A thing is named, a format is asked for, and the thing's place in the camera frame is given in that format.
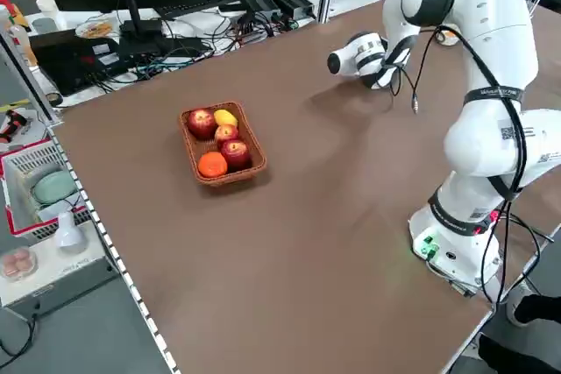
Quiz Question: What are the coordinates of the stack of green plates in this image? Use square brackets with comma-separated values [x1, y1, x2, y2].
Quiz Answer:
[29, 169, 78, 207]

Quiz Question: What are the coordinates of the plate of snacks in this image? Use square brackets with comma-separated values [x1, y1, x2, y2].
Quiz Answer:
[75, 18, 115, 39]

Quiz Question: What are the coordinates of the white paper cup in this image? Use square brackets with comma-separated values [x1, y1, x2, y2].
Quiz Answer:
[35, 0, 67, 30]

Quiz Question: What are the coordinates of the grey metal box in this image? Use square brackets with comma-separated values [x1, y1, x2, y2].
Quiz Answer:
[0, 220, 120, 307]

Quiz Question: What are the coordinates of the yellow lemon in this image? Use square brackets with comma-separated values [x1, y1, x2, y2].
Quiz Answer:
[212, 109, 239, 127]

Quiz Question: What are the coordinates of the clear tub of pink items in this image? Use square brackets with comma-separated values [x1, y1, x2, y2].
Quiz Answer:
[0, 247, 39, 281]

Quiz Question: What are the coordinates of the brown wicker basket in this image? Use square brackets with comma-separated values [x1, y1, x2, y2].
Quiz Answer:
[179, 100, 268, 187]

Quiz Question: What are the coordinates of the orange fruit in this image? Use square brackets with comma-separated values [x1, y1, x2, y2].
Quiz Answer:
[197, 151, 230, 180]

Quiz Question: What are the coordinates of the black keyboard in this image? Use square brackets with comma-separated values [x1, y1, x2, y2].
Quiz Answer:
[155, 0, 245, 17]

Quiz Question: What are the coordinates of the white bulb shaped lamp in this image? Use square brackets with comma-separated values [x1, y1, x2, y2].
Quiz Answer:
[53, 211, 87, 255]

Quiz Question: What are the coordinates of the red apple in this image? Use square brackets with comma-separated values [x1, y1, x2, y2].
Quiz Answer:
[214, 123, 241, 145]
[188, 109, 217, 141]
[219, 138, 252, 170]

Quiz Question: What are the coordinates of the white perforated table rail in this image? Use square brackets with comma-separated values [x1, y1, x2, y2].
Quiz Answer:
[46, 122, 181, 374]

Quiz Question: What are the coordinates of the person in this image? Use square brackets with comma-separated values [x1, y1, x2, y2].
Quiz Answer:
[477, 281, 561, 374]

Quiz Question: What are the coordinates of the red and white plastic crate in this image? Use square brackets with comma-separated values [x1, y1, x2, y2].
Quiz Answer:
[0, 137, 96, 242]

